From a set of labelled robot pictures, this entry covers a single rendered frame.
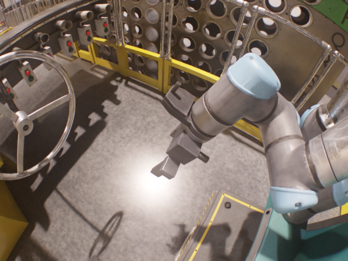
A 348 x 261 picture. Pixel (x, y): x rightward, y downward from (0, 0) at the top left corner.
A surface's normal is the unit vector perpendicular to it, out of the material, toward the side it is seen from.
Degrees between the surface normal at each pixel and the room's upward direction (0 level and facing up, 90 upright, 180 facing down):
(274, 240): 0
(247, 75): 68
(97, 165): 0
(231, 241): 0
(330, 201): 90
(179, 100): 25
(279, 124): 39
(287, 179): 62
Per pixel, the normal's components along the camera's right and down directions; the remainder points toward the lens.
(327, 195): -0.93, 0.26
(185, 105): 0.48, -0.46
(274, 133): -0.80, -0.39
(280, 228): 0.07, -0.56
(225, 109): -0.49, 0.57
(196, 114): -0.81, 0.10
